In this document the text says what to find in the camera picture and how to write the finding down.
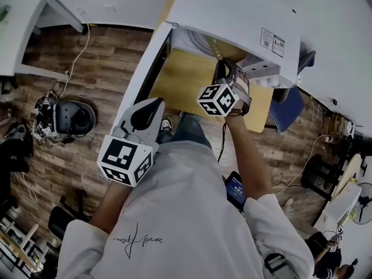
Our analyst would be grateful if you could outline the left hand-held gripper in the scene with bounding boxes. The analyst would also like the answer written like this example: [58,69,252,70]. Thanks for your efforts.
[96,98,166,188]

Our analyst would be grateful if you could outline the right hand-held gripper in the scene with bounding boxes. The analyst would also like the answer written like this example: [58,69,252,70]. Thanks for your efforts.
[196,58,252,117]

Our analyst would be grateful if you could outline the person's left forearm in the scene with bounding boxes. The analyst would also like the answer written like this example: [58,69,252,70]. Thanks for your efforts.
[90,181,137,235]

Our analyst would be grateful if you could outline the person's right forearm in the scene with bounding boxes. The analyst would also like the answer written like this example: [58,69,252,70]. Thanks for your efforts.
[225,115,274,200]

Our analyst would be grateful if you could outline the person's right hand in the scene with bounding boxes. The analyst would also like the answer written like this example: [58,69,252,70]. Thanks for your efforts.
[235,68,251,97]

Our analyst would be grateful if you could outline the person's shoe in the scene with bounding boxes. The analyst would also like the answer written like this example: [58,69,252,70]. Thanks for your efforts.
[159,116,174,134]

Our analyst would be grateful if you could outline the black wristband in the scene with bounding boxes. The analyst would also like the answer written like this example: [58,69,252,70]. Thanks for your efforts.
[228,106,249,118]

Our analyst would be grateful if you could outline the person's blue jeans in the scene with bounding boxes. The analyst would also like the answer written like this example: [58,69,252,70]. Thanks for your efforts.
[156,112,213,149]

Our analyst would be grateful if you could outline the blue chair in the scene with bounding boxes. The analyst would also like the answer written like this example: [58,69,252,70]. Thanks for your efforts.
[269,49,316,133]

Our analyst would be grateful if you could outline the person's white shirt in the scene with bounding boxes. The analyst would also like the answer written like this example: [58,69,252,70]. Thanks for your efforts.
[56,141,314,279]

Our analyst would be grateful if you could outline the black tablet with blue screen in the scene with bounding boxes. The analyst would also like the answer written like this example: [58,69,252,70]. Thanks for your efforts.
[224,170,248,212]

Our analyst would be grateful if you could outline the black office chair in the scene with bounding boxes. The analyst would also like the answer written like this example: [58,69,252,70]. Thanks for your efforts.
[48,189,91,241]

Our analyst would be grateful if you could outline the white router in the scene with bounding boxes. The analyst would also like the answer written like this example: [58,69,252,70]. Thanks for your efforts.
[345,120,357,139]

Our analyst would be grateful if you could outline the round light wooden table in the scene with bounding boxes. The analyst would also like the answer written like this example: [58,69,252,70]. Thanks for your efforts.
[301,152,364,202]

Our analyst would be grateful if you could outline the white table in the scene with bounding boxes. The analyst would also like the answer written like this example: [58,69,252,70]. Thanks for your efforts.
[0,0,90,83]

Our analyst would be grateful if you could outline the white cabinet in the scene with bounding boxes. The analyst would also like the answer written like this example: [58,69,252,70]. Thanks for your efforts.
[322,181,363,226]

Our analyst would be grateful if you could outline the white shelf rack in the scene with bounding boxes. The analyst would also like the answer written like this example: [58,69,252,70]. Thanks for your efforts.
[0,210,50,279]

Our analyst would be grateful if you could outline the black standing fan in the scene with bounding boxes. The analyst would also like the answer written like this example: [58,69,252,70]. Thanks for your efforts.
[350,181,372,226]

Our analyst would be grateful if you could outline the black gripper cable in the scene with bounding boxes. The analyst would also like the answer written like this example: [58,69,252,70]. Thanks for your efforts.
[217,122,228,163]

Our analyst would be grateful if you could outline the long white cable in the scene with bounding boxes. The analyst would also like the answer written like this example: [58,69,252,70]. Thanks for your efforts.
[62,23,91,91]

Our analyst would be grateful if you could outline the white charger cable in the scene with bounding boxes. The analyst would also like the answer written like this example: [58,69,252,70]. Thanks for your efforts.
[274,134,331,196]

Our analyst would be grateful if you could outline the black strap buckle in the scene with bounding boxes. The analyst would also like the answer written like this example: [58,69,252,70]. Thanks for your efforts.
[264,253,291,274]

